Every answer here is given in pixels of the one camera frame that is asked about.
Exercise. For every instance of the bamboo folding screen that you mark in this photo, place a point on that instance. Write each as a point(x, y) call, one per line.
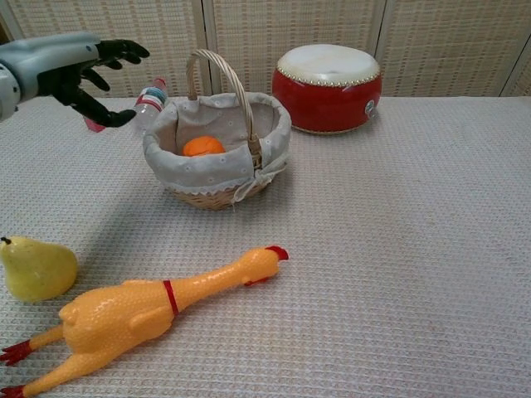
point(265, 45)

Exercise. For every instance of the clear plastic water bottle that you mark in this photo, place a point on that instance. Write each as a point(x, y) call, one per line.
point(151, 101)

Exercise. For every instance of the yellow pear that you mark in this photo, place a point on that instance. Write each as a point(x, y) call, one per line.
point(37, 269)

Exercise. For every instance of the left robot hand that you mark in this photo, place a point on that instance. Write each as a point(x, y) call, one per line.
point(62, 79)

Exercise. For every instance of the red drum with white skin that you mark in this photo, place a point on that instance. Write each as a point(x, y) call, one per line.
point(327, 91)

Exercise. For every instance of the orange fruit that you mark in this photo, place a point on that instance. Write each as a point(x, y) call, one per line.
point(203, 147)

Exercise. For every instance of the pink cube block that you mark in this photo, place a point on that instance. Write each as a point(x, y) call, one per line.
point(94, 125)

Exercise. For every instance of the yellow rubber chicken toy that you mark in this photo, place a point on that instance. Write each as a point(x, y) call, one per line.
point(137, 311)

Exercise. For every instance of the grey fabric-lined wicker basket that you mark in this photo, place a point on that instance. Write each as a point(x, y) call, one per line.
point(217, 157)

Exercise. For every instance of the white woven tablecloth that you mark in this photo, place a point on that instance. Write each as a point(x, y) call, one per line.
point(332, 248)

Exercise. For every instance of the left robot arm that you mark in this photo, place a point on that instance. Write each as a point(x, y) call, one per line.
point(6, 93)

